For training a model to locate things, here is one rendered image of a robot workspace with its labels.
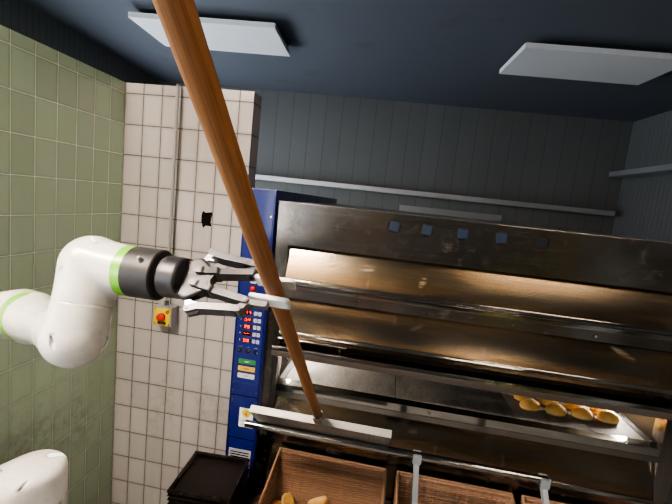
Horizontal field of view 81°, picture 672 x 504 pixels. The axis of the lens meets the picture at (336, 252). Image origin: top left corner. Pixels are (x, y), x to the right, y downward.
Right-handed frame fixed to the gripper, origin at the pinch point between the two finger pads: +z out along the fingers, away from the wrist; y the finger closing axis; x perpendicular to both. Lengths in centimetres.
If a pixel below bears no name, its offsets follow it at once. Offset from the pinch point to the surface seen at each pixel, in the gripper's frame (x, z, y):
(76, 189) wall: -64, -121, -68
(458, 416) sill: -144, 61, -21
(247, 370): -138, -45, -24
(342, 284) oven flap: -105, -2, -62
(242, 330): -124, -49, -39
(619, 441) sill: -143, 133, -23
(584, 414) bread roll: -152, 124, -35
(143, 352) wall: -141, -104, -25
